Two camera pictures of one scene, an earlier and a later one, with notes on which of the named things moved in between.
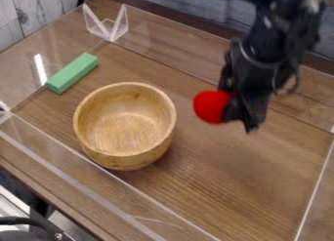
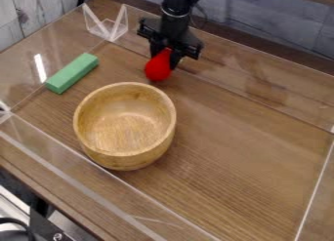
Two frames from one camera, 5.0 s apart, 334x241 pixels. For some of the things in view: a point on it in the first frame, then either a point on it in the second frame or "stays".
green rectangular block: (70, 75) stays
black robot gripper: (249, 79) to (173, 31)
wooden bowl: (125, 124) stays
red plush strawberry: (210, 104) to (158, 66)
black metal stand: (41, 212) stays
